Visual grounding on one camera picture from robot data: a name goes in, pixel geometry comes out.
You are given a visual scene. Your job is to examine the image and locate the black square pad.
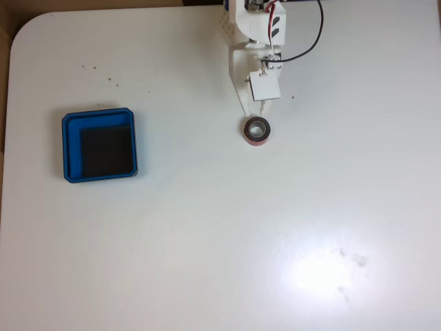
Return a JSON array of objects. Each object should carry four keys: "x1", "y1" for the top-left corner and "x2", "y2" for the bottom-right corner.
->
[{"x1": 80, "y1": 124, "x2": 135, "y2": 176}]

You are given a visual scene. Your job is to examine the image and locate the white square camera box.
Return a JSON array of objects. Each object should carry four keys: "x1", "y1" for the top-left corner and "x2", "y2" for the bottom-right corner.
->
[{"x1": 247, "y1": 70, "x2": 283, "y2": 103}]

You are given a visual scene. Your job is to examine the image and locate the red white servo cable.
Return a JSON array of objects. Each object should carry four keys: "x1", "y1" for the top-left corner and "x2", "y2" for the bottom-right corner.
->
[{"x1": 260, "y1": 0, "x2": 280, "y2": 75}]

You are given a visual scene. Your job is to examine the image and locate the white perforated base plate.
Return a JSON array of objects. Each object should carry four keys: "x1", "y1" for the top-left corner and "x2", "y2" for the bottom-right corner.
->
[{"x1": 219, "y1": 8, "x2": 239, "y2": 44}]

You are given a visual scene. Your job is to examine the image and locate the blue square box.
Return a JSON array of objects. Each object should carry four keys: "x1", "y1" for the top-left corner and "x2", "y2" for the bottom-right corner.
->
[{"x1": 61, "y1": 107, "x2": 139, "y2": 184}]

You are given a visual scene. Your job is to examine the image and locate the red tape roll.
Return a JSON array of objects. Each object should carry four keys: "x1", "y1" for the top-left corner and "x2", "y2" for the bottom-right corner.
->
[{"x1": 243, "y1": 116, "x2": 273, "y2": 148}]

